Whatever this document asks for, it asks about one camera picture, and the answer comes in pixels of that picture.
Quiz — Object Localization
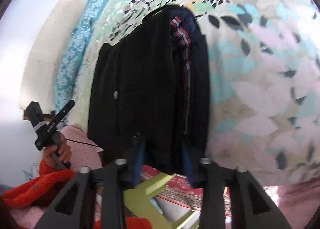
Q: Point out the black pants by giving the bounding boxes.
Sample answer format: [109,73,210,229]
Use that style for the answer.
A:
[87,5,210,175]

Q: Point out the left hand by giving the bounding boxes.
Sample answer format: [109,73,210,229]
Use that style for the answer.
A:
[42,134,72,170]

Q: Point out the red patterned rug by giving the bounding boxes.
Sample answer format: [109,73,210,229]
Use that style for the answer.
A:
[141,166,232,217]

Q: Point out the green plastic stool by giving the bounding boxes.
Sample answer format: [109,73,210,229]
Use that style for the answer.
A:
[123,173,197,228]

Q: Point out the pink dotted trousers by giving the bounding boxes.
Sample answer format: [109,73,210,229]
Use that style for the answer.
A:
[1,126,103,228]

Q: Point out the orange red sleeve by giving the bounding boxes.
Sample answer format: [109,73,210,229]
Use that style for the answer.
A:
[1,159,152,228]

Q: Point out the cream padded headboard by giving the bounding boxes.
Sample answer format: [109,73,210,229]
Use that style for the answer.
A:
[19,0,88,114]

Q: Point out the near blue patterned pillow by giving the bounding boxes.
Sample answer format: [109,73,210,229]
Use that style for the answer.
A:
[54,0,109,112]

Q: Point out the floral bed sheet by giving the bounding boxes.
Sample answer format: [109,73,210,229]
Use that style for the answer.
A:
[67,0,319,186]

